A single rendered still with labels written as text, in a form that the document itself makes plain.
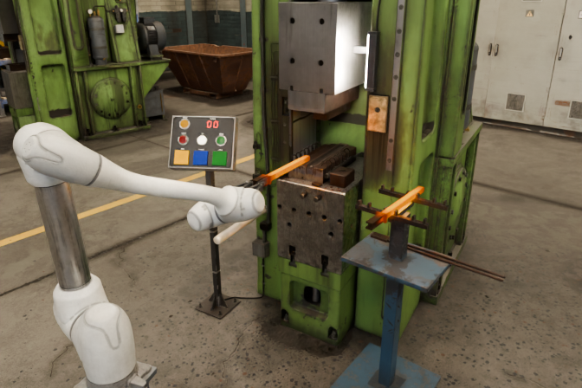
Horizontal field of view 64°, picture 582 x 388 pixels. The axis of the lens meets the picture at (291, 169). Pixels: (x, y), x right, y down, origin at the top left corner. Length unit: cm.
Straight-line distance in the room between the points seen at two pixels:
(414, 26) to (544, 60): 513
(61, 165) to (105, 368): 65
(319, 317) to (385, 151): 99
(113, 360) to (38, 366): 131
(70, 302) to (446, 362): 187
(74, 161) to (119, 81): 543
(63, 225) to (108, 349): 40
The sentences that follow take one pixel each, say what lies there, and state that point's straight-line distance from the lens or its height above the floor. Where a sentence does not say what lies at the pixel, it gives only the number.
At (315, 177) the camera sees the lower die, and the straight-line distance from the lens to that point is 234.
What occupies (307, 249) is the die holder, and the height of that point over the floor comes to 56.
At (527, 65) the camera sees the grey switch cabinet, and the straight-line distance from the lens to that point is 726.
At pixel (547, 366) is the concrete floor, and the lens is 293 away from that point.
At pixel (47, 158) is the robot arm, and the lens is 138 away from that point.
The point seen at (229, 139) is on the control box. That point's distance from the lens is 245.
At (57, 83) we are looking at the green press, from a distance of 668.
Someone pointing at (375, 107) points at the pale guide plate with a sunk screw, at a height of 130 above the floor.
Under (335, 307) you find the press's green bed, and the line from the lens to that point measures 257.
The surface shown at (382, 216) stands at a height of 100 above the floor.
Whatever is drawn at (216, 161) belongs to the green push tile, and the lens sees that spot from 243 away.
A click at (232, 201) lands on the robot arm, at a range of 154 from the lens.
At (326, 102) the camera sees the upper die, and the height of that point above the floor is 132.
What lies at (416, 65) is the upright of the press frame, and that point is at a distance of 219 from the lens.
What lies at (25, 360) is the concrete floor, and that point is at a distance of 299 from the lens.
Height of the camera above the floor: 179
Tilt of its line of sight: 20 degrees down
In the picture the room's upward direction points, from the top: straight up
